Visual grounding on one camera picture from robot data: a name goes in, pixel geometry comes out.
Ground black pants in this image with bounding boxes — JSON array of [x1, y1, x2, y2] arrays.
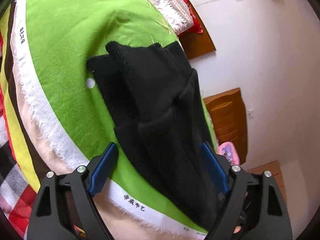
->
[[87, 42, 223, 230]]

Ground folded pink quilt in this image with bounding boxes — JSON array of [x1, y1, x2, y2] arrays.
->
[[218, 141, 240, 165]]

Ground plaid bed sheet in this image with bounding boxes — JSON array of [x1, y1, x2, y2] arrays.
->
[[1, 30, 40, 239]]

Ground light wooden wardrobe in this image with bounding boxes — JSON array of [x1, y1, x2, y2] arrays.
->
[[248, 160, 287, 204]]

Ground large wooden headboard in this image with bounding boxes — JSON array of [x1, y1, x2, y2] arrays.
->
[[204, 88, 248, 164]]

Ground small wooden headboard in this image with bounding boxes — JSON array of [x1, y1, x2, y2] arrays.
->
[[179, 0, 216, 60]]

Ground red floral pillow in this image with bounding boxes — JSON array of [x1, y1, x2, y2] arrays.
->
[[178, 0, 203, 37]]

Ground pink white floral quilt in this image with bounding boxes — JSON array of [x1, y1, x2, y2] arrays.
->
[[149, 0, 193, 35]]

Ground green bed cloth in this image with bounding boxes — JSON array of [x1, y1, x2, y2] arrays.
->
[[10, 0, 218, 238]]

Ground white wall socket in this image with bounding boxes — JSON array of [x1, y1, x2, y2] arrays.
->
[[248, 109, 254, 119]]

